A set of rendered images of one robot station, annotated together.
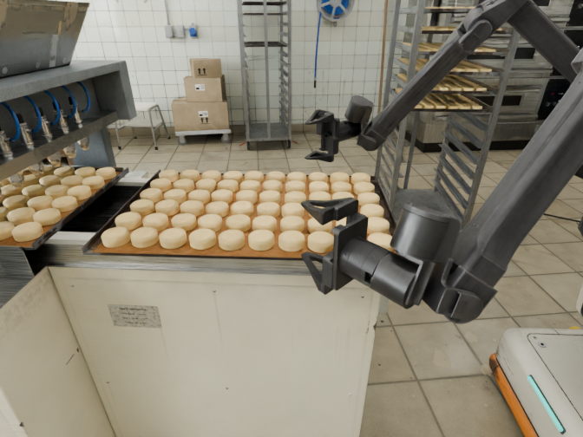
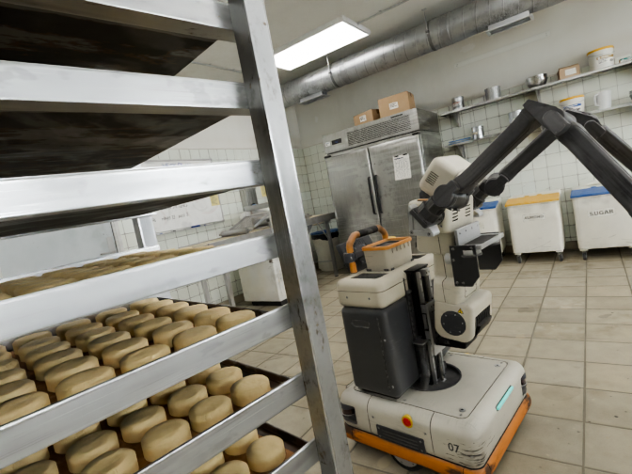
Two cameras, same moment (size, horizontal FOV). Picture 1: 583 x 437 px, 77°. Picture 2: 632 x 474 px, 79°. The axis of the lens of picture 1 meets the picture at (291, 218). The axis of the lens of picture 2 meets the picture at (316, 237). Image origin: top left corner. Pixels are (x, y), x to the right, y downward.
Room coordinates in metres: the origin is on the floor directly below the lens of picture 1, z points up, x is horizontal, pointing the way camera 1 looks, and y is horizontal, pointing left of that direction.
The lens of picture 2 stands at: (2.25, -0.26, 1.19)
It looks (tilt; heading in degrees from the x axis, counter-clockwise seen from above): 5 degrees down; 222
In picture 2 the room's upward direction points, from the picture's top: 11 degrees counter-clockwise
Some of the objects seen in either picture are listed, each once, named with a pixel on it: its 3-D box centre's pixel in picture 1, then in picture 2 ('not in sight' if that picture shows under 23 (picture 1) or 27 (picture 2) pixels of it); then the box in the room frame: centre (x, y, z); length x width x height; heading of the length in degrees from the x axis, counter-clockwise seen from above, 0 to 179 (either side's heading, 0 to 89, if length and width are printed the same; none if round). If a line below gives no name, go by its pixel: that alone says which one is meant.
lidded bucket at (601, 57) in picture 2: not in sight; (601, 59); (-3.18, -0.58, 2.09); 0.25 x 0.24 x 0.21; 6
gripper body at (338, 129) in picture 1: (335, 133); not in sight; (1.06, -0.13, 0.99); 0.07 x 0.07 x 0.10; 42
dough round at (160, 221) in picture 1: (155, 222); not in sight; (0.66, 0.28, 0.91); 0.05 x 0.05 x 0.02
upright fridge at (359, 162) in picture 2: not in sight; (389, 197); (-2.59, -3.07, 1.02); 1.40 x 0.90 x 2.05; 96
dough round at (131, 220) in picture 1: (128, 221); not in sight; (0.66, 0.34, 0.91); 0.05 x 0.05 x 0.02
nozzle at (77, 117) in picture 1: (82, 115); not in sight; (0.93, 0.53, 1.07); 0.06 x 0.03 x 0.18; 87
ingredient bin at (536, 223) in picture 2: not in sight; (536, 226); (-2.90, -1.34, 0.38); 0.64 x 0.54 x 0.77; 6
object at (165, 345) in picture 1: (239, 343); not in sight; (0.76, 0.15, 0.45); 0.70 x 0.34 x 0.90; 87
